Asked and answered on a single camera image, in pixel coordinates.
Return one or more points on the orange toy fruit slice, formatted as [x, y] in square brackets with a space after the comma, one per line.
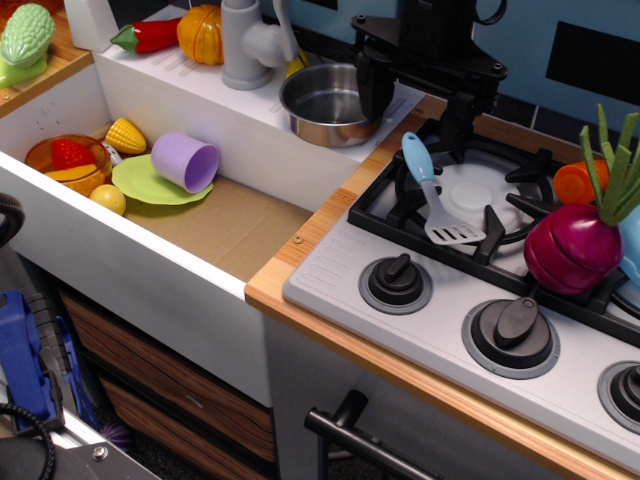
[72, 174]

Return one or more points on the purple plastic cup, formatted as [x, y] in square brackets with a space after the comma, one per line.
[184, 161]

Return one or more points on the lower wooden drawer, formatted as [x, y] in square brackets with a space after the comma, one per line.
[213, 458]

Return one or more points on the orange toy carrot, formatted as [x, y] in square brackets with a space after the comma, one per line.
[572, 184]

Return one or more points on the blue handled grey spatula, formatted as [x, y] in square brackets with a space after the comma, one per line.
[441, 228]

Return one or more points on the left black stove knob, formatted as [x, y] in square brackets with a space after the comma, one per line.
[395, 285]

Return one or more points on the light blue toy pot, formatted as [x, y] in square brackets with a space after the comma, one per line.
[630, 233]

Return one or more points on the upper wooden drawer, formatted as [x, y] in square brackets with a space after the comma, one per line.
[133, 359]

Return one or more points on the yellow toy corn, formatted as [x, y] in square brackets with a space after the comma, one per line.
[125, 137]

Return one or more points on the green toy bitter gourd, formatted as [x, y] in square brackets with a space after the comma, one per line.
[24, 44]

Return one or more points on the purple toy beet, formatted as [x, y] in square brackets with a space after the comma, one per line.
[576, 247]

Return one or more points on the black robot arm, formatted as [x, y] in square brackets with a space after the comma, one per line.
[429, 47]

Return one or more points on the black oven door handle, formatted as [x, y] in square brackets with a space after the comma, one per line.
[339, 428]

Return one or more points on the middle black stove knob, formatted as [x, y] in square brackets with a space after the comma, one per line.
[511, 338]

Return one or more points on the green plastic plate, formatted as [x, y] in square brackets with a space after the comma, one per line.
[137, 178]

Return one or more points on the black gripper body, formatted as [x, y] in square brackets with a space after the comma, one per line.
[433, 52]

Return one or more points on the red toy chili pepper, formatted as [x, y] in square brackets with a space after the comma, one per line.
[147, 36]

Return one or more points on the blue clamp tool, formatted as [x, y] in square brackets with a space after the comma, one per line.
[39, 361]

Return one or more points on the red toy strawberry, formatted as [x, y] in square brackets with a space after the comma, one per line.
[67, 154]

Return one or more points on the wooden drawer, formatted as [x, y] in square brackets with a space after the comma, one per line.
[213, 458]
[133, 359]

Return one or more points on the black stove knob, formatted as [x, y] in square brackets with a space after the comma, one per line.
[395, 285]
[511, 338]
[618, 391]

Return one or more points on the orange toy pumpkin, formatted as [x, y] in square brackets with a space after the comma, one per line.
[200, 35]

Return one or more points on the orange transparent bowl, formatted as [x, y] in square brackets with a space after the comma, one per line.
[39, 158]

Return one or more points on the right black stove knob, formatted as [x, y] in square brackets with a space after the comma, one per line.
[618, 391]

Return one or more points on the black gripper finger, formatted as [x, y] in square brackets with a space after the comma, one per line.
[375, 85]
[457, 121]

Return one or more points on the yellow toy lemon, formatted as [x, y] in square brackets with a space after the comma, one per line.
[110, 197]

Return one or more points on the white box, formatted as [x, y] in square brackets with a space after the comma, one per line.
[92, 24]

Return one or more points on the stainless steel pan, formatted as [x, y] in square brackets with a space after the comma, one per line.
[323, 106]

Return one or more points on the yellow toy banana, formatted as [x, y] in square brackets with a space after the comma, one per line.
[301, 62]

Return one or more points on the grey toy faucet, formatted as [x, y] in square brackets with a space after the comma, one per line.
[253, 48]

